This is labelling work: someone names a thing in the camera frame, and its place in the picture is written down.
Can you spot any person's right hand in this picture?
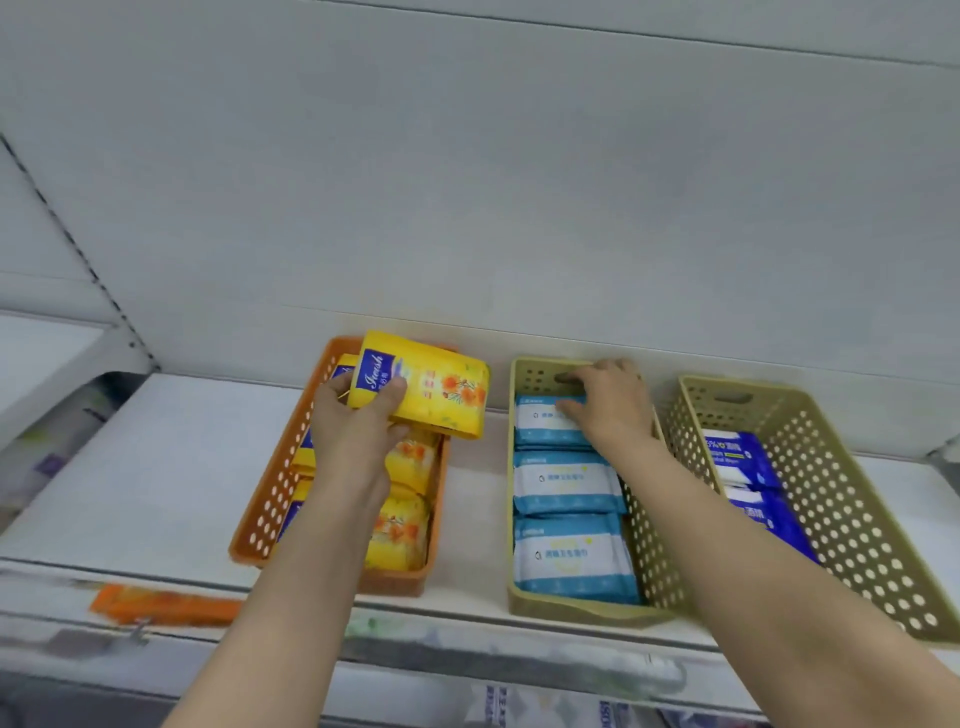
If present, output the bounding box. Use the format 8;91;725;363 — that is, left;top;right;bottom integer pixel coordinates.
554;358;658;455

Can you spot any person's left hand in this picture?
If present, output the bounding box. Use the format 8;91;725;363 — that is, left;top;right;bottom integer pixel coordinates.
309;371;412;511

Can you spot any stack of blue wipes packets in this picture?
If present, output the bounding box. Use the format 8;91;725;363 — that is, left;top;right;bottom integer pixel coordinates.
512;393;643;605

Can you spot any orange plastic basket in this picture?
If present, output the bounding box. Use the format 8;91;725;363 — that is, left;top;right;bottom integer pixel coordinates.
228;335;451;599

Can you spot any olive plastic basket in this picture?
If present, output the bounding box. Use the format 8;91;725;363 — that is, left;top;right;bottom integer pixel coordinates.
663;374;960;646
507;356;688;628

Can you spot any person's right forearm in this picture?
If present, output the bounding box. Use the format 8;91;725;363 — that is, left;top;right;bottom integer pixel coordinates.
607;434;960;728

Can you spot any person's left forearm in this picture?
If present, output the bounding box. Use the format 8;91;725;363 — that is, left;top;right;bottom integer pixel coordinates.
161;487;388;728

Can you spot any orange paper roll pack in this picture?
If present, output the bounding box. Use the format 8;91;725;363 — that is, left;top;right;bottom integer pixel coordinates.
89;583;245;629

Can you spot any green and white tissue pack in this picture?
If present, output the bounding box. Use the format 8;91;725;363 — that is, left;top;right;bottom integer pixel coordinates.
344;611;688;703

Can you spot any white wrapped paper pack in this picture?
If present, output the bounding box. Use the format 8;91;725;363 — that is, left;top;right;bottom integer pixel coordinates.
0;374;144;511

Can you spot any white bag blue print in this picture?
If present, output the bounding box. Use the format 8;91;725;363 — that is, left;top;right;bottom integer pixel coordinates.
464;682;661;728

